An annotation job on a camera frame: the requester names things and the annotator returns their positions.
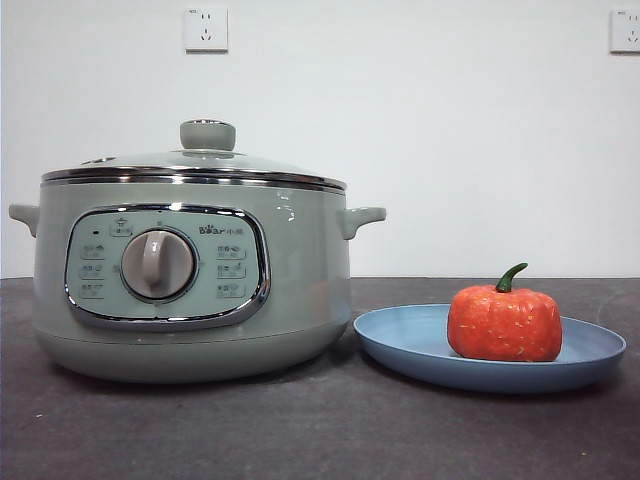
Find pale green electric steamer pot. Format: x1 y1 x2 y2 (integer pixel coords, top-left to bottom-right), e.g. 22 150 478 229
8 180 388 385

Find white wall socket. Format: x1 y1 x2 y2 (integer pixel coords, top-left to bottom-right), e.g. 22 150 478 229
608 8 640 55
184 5 229 54

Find blue round plate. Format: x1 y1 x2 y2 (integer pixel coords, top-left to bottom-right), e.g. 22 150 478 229
353 303 628 395

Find orange pumpkin with green stem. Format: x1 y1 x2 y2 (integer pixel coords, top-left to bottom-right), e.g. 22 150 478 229
446 262 564 362

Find glass lid with green knob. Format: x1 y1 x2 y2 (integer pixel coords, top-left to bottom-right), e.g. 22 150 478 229
40 118 348 193

